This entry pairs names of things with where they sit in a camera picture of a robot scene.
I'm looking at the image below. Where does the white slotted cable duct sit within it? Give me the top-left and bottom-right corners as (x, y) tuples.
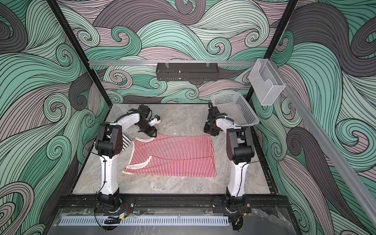
(58, 216), (229, 227)

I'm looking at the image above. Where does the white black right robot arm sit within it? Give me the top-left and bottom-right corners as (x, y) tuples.
(204, 102), (256, 210)

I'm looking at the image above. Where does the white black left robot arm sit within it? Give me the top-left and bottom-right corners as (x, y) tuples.
(95, 104), (161, 210)

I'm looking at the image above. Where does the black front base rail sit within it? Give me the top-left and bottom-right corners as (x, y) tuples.
(53, 194), (292, 215)

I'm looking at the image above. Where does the aluminium rail right wall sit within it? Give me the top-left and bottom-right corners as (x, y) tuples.
(268, 60), (376, 227)

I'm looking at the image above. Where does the black white striped tank top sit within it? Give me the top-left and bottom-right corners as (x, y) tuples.
(122, 133), (133, 150)

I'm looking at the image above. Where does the black frame post right rear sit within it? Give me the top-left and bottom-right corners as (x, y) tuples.
(246, 1), (298, 101)

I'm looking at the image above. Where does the black wall shelf tray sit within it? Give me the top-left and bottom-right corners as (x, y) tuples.
(156, 63), (219, 82)

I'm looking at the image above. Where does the black frame post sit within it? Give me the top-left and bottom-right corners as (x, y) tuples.
(246, 1), (298, 101)
(47, 0), (113, 108)

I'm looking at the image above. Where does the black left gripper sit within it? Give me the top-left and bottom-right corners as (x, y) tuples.
(138, 121), (158, 138)

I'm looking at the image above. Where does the aluminium rail back wall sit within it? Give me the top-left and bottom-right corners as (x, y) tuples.
(88, 60), (256, 67)

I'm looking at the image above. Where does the white plastic laundry basket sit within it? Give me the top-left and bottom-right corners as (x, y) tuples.
(211, 91), (259, 127)

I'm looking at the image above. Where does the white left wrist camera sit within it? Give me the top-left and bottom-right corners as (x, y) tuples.
(148, 115), (161, 126)

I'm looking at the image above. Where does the clear plastic wall bin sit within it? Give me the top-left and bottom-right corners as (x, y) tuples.
(248, 59), (286, 106)

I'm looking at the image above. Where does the red white striped tank top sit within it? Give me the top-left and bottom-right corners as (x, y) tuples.
(123, 134), (216, 178)

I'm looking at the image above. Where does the black frame post left rear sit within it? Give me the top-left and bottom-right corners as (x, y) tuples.
(47, 0), (113, 108)

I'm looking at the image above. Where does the aluminium rail wall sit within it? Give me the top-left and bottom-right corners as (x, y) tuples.
(88, 60), (256, 67)
(268, 60), (376, 227)

